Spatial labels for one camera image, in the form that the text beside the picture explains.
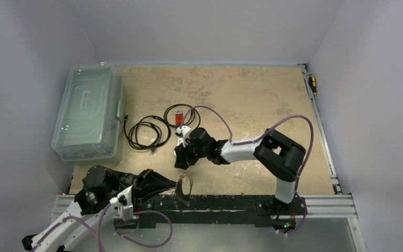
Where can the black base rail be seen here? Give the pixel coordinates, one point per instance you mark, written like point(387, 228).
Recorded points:
point(256, 210)

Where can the yellow black screwdriver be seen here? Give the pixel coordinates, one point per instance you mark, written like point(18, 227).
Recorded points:
point(312, 84)

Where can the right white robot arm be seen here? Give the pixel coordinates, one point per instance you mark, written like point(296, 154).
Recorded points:
point(281, 156)

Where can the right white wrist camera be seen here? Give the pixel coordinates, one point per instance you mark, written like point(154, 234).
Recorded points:
point(183, 133)

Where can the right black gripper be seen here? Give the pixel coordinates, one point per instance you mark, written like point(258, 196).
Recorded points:
point(184, 149)

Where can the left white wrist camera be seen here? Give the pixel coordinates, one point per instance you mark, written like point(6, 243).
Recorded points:
point(123, 202)

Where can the red handled adjustable wrench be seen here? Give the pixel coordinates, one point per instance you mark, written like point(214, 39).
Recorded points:
point(178, 121)

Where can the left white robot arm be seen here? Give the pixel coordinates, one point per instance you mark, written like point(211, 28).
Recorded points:
point(105, 193)

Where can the clear plastic storage box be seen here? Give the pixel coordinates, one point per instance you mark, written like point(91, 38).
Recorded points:
point(88, 128)

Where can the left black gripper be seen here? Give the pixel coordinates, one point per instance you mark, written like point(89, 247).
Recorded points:
point(144, 183)

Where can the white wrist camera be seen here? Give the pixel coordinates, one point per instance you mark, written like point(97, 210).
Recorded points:
point(183, 133)
point(123, 202)

